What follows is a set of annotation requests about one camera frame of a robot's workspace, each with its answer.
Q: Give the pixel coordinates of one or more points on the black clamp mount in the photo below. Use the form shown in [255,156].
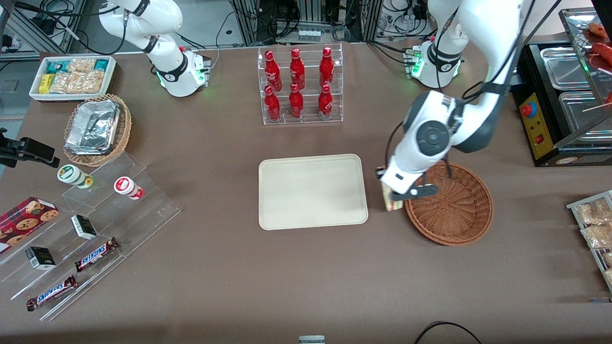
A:
[31,149]

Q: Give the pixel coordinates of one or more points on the brown round wicker basket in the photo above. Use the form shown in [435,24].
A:
[454,210]

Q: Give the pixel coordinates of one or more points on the teal snack packet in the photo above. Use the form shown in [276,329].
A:
[55,67]
[101,64]

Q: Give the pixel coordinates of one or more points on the clear bag of rice crackers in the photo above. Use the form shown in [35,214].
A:
[81,66]
[76,83]

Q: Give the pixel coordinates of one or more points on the triangular sandwich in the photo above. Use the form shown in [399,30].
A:
[389,203]

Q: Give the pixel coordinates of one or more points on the clear acrylic bottle rack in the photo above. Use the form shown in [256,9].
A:
[311,117]

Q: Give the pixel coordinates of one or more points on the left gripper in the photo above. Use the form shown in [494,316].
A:
[377,173]

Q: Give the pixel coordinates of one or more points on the brown Snickers bar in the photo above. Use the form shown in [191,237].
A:
[51,293]
[95,254]

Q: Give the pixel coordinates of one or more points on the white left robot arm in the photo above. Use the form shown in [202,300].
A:
[492,57]

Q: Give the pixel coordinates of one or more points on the small grey device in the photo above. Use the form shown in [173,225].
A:
[311,339]

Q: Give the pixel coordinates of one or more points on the red cola bottle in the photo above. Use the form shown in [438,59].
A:
[297,69]
[325,102]
[296,102]
[326,67]
[272,105]
[271,69]

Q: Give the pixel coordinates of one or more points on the red-lidded white cup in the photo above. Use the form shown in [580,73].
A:
[125,185]

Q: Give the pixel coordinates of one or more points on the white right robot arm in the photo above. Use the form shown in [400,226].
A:
[167,57]

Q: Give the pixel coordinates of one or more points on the white rectangular snack bin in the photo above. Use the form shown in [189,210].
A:
[71,97]

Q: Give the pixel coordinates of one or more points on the aluminium frame rack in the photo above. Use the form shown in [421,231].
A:
[306,19]

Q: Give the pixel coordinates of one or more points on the silver foil container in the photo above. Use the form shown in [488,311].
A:
[93,126]

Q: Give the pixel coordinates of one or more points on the beige plastic tray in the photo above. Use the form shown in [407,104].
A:
[313,191]

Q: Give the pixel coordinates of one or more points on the small black carton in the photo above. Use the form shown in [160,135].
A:
[40,258]
[83,227]

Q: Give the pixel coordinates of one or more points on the light tan wicker basket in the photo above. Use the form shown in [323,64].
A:
[124,129]

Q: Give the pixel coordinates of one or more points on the yellow snack packet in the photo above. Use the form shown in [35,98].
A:
[45,83]

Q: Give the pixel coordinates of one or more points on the green-lidded white cup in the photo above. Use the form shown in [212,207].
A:
[71,174]

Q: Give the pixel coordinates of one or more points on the red cookie box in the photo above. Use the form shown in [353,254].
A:
[26,220]

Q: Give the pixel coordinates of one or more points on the black hot food warmer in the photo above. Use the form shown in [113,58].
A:
[550,119]

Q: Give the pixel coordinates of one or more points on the clear acrylic stepped stand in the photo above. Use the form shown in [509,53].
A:
[138,215]

